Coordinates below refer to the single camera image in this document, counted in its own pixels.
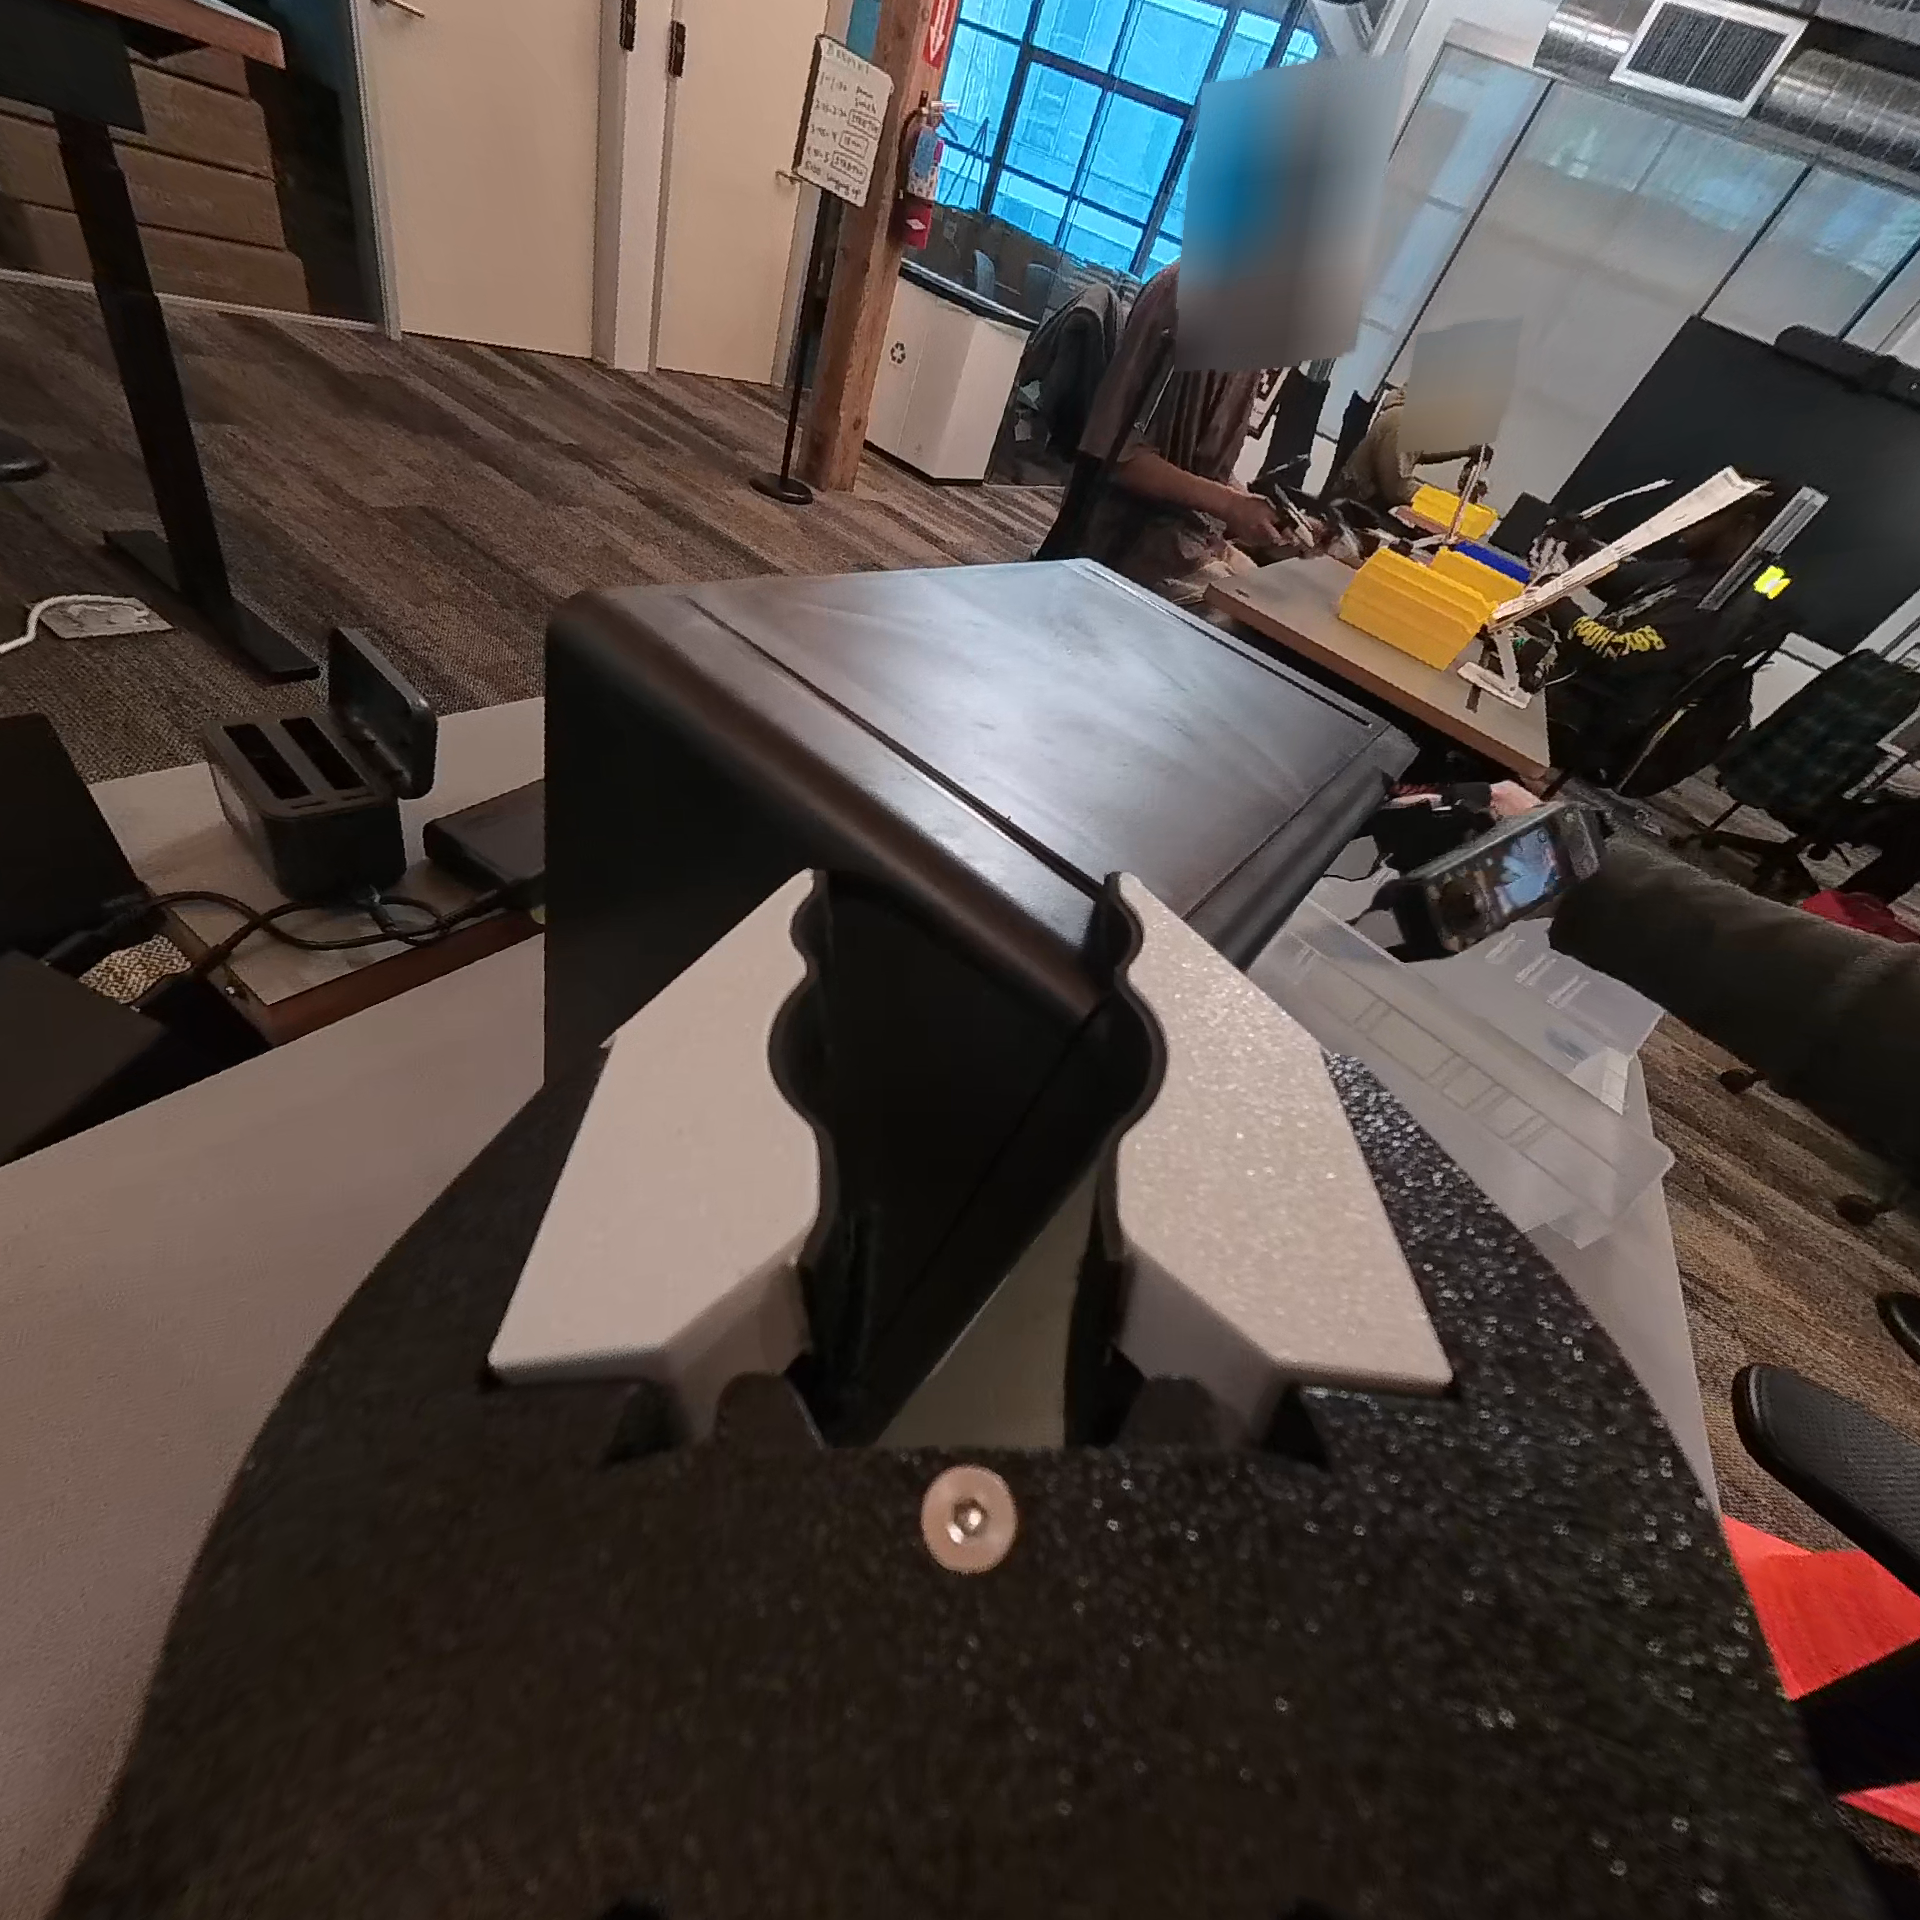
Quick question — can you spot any dark plaid office chair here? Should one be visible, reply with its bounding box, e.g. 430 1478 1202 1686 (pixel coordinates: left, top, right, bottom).
1710 647 1920 901

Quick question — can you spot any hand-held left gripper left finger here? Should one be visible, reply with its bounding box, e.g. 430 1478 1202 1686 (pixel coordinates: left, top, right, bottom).
484 868 843 1440

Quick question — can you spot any black flat box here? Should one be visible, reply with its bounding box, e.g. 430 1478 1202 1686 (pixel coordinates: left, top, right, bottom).
0 951 171 1170

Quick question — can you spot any black battery charger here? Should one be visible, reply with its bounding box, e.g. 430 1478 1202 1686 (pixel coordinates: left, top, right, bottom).
201 626 441 906

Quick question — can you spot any large clear plastic bin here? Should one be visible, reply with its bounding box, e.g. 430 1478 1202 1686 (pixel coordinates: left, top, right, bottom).
1252 884 1678 1249

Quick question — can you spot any white door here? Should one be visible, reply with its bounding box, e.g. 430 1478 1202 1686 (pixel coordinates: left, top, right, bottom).
653 0 835 384
376 0 602 362

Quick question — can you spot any slanted white board stand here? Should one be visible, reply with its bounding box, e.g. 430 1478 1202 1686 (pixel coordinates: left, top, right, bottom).
1461 468 1776 710

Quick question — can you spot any black power bank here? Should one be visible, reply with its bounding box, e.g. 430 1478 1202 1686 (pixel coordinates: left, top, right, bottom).
423 780 550 915

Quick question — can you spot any black monitor screen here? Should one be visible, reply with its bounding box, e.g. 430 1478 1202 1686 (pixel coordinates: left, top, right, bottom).
1559 314 1920 655

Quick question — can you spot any black flat panel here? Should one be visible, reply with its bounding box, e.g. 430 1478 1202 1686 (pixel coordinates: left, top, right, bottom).
0 712 153 961

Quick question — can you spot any stack of cardboard boxes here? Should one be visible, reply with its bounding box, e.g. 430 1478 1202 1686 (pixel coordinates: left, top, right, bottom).
0 44 316 316

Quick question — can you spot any black object with red trim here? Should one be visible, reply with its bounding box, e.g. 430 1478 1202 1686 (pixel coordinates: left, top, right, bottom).
1716 1516 1920 1820

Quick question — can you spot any grey top desk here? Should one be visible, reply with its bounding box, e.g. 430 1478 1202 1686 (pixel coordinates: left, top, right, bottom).
1203 555 1553 793

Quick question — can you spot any stack of yellow bins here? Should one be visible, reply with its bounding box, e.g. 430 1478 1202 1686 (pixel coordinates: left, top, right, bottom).
1337 486 1505 673

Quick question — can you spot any silver ceiling duct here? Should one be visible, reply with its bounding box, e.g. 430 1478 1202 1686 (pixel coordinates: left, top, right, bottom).
1530 0 1920 144

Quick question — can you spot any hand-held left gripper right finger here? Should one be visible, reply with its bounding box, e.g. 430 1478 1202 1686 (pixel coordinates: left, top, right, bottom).
1083 872 1455 1440

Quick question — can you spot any black drawer cabinet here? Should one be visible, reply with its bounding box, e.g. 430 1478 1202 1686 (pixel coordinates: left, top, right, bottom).
540 558 1420 1442

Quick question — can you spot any wooden edged desk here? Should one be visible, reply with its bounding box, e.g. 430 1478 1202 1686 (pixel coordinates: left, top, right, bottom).
0 0 326 678

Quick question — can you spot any whiteboard sign stand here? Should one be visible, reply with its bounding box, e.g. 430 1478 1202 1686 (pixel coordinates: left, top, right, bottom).
750 33 896 507

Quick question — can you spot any white recycling bin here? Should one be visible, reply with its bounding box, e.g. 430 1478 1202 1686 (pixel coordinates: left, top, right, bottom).
869 270 1038 485

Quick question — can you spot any red fire extinguisher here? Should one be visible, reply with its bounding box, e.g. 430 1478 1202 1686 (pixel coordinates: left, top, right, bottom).
894 97 954 249

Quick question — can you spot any office chair with grey jacket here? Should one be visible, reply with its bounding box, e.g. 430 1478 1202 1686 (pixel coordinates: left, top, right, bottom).
1016 283 1131 468

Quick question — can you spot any wooden pillar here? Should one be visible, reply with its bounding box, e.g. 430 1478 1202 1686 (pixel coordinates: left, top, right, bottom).
795 0 939 496

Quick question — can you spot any ceiling air vent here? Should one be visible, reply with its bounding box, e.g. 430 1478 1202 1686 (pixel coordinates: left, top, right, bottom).
1611 0 1811 120

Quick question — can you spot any black cable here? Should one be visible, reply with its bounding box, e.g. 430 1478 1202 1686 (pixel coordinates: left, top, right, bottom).
111 884 543 961

